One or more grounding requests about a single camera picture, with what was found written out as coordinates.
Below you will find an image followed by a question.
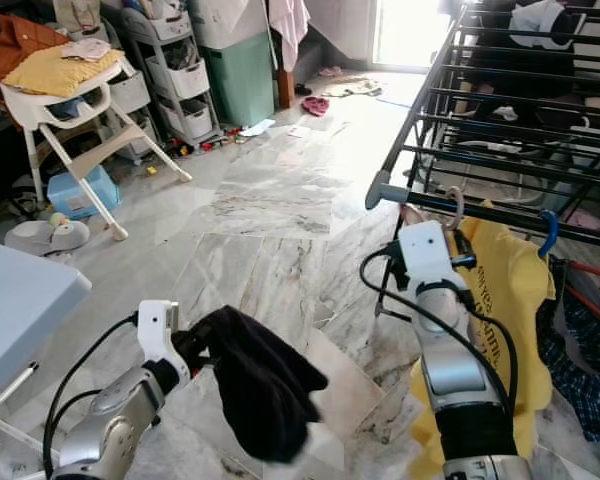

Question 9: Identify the navy garment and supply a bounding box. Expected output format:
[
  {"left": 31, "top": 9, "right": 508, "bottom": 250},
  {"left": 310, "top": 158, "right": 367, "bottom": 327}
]
[{"left": 178, "top": 305, "right": 329, "bottom": 466}]

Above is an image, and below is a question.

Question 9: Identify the pink clothes hanger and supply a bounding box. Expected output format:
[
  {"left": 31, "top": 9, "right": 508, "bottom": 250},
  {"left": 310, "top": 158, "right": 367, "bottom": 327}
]
[{"left": 398, "top": 187, "right": 466, "bottom": 233}]

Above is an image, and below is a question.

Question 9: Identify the blue clothes hanger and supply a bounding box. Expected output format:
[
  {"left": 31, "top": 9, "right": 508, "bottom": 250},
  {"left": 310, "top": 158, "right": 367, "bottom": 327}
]
[{"left": 537, "top": 208, "right": 561, "bottom": 259}]

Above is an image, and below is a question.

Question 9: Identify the orange clothes hanger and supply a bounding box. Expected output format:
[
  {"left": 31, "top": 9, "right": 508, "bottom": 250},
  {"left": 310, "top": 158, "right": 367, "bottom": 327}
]
[{"left": 565, "top": 258, "right": 600, "bottom": 331}]

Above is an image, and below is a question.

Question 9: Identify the black drying rack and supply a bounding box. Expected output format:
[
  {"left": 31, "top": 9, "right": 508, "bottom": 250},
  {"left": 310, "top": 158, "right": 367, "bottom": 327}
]
[{"left": 365, "top": 0, "right": 600, "bottom": 321}]

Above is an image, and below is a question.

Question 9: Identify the yellow shirt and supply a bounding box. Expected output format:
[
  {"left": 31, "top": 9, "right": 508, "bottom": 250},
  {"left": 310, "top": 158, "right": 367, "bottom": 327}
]
[{"left": 408, "top": 205, "right": 556, "bottom": 480}]

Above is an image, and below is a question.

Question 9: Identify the light grey folding table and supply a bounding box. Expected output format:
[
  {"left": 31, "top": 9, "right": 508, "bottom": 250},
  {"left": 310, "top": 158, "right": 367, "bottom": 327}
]
[{"left": 0, "top": 238, "right": 76, "bottom": 480}]

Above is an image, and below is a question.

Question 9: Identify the light blue plastic box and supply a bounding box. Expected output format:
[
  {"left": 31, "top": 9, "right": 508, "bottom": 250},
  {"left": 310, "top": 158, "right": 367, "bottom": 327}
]
[{"left": 48, "top": 165, "right": 121, "bottom": 221}]

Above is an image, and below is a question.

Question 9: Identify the white potty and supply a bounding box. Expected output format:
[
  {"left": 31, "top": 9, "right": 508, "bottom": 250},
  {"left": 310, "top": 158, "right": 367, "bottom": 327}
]
[{"left": 5, "top": 212, "right": 89, "bottom": 256}]

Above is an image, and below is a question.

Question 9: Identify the blue plaid garment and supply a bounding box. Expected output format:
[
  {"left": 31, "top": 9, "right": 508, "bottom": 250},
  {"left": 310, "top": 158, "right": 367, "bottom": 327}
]
[{"left": 535, "top": 255, "right": 600, "bottom": 446}]

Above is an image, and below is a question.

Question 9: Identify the green storage bin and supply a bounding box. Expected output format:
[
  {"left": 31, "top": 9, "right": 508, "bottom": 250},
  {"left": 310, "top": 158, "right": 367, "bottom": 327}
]
[{"left": 200, "top": 30, "right": 276, "bottom": 128}]

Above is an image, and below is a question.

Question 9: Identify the pink hanging cloth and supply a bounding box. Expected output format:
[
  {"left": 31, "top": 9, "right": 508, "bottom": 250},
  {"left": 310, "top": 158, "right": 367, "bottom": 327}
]
[{"left": 268, "top": 0, "right": 311, "bottom": 73}]

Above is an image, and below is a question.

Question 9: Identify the white drawer tower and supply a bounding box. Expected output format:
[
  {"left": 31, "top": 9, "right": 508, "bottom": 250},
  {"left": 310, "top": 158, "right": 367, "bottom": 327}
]
[{"left": 120, "top": 5, "right": 216, "bottom": 146}]

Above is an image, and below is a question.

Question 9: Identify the white high chair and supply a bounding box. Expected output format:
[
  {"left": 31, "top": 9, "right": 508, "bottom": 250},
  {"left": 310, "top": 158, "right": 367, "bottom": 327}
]
[{"left": 0, "top": 45, "right": 193, "bottom": 243}]

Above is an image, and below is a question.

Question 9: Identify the white grey garment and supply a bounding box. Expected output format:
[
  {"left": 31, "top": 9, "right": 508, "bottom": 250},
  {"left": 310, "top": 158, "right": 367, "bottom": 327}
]
[{"left": 510, "top": 0, "right": 586, "bottom": 51}]

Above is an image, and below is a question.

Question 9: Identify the yellow cushion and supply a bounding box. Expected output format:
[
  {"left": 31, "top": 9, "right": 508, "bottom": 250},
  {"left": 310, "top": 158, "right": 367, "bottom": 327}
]
[{"left": 5, "top": 45, "right": 126, "bottom": 99}]

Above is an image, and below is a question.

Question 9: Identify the orange brown jacket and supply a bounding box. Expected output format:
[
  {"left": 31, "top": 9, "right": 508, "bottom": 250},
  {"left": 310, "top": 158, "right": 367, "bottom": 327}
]
[{"left": 0, "top": 14, "right": 66, "bottom": 101}]

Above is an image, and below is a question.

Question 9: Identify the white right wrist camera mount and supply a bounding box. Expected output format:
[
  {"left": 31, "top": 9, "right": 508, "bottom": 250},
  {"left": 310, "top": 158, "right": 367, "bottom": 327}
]
[{"left": 398, "top": 220, "right": 453, "bottom": 289}]

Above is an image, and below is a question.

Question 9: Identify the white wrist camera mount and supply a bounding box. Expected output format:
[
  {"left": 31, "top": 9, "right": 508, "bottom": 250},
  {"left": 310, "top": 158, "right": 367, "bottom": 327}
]
[
  {"left": 137, "top": 300, "right": 181, "bottom": 363},
  {"left": 398, "top": 220, "right": 453, "bottom": 289}
]

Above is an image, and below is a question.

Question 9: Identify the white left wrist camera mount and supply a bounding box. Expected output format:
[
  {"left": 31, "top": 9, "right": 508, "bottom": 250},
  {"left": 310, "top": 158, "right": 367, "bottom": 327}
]
[{"left": 137, "top": 300, "right": 181, "bottom": 363}]

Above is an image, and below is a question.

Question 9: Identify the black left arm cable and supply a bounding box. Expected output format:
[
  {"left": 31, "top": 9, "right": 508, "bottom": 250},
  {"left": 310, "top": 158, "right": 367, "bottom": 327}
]
[{"left": 40, "top": 315, "right": 141, "bottom": 480}]

